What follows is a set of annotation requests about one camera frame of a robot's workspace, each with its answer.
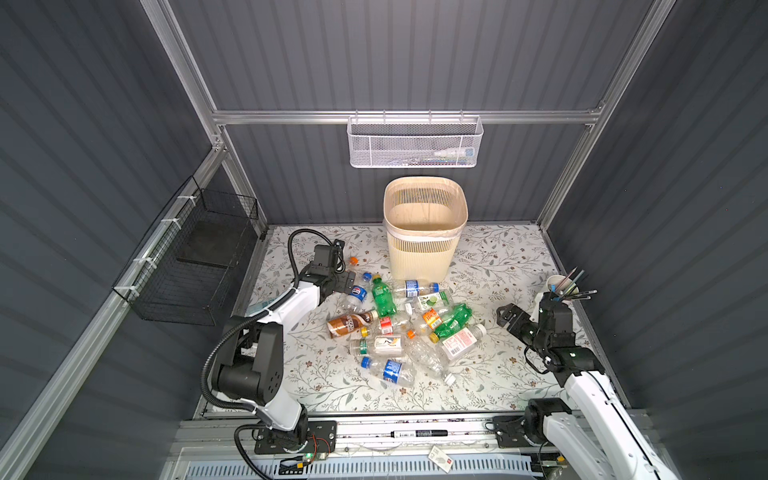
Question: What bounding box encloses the orange cap clear bottle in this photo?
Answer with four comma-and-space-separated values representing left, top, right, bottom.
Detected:
346, 256, 360, 276

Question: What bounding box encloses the pepsi label clear bottle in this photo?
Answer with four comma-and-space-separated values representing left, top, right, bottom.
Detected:
341, 272, 373, 313

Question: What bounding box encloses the green cap white label bottle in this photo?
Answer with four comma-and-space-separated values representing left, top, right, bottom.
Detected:
349, 335, 405, 358

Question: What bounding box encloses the pink label white cap bottle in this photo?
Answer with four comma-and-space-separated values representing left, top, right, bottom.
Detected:
440, 324, 487, 363

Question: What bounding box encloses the orange label clear bottle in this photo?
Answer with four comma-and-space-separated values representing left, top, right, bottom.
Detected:
408, 308, 455, 336

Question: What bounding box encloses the blue cap blue label bottle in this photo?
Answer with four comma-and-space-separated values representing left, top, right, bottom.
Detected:
360, 356, 415, 388

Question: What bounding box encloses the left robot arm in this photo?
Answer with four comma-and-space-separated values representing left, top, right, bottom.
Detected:
200, 228, 355, 443

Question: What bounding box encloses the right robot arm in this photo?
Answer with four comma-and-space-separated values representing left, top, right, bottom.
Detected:
496, 293, 677, 479

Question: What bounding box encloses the beige slatted waste bin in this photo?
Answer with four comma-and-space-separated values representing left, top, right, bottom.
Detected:
383, 176, 469, 283

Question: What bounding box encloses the white pen cup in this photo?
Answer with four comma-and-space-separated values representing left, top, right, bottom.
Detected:
543, 275, 580, 302

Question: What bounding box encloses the brown cola bottle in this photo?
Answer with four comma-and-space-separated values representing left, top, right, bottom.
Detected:
326, 310, 379, 338

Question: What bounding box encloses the green sprite bottle yellow cap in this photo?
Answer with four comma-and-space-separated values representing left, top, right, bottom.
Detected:
371, 275, 397, 318

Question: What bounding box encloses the red label clear bottle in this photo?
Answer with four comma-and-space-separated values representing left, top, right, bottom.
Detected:
360, 315, 412, 338

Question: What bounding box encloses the blue label water bottle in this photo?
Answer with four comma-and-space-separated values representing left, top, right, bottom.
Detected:
392, 280, 441, 298

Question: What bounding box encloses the white tag card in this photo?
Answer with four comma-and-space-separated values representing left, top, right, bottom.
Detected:
428, 445, 454, 473

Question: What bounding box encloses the white tube in basket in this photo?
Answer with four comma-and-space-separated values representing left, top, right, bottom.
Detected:
430, 147, 476, 163

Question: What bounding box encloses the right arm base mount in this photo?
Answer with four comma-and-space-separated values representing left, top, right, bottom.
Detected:
491, 414, 539, 448

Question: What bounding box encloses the white wire mesh basket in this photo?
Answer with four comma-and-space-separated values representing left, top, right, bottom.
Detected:
346, 115, 484, 169

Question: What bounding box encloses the black wire basket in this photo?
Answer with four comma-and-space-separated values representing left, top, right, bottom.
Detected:
113, 180, 260, 326

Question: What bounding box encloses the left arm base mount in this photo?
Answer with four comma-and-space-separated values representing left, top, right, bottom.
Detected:
252, 420, 338, 455

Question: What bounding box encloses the black marker on rail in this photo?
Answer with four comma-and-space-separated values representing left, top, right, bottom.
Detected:
390, 429, 449, 439

